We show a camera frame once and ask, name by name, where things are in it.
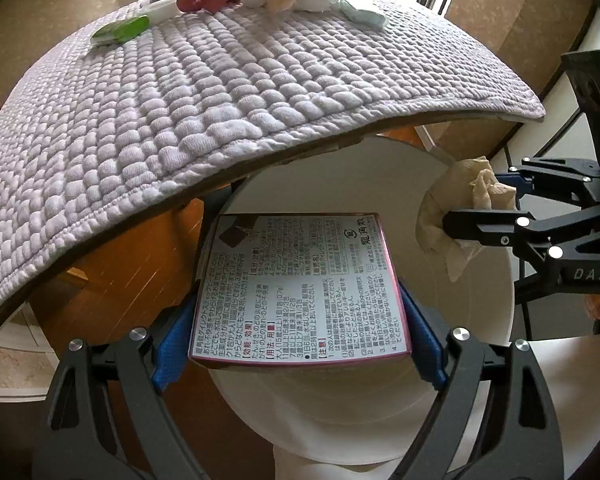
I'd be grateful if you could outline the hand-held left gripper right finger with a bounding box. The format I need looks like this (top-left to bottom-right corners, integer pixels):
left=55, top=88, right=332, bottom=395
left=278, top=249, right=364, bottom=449
left=399, top=280, right=566, bottom=480

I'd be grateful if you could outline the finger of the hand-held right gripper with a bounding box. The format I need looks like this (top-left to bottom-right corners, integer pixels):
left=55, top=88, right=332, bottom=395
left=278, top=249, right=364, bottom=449
left=494, top=156, right=600, bottom=211
left=442, top=204, right=600, bottom=262

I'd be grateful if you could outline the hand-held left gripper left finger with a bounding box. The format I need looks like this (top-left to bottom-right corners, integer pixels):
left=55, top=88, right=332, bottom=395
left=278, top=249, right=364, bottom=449
left=32, top=305, right=201, bottom=480

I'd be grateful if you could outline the round white waste bin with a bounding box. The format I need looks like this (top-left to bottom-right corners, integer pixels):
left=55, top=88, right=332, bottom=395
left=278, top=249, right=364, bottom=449
left=200, top=137, right=521, bottom=480

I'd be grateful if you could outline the pink medicine box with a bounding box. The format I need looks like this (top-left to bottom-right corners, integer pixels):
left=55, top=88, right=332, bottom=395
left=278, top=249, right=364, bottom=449
left=187, top=212, right=412, bottom=372

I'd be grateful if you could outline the person's right hand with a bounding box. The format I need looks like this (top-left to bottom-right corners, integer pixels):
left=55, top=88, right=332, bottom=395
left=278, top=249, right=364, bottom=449
left=586, top=292, right=600, bottom=336

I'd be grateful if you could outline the mint green packet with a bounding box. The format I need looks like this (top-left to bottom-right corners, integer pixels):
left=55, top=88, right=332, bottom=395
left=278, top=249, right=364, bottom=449
left=337, top=0, right=390, bottom=31

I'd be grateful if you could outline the lilac quilted blanket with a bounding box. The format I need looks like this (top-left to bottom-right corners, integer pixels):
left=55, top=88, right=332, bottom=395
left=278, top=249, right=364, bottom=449
left=0, top=0, right=546, bottom=326

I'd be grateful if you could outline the white tube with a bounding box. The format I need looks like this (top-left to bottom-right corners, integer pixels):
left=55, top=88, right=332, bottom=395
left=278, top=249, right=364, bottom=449
left=140, top=0, right=183, bottom=25

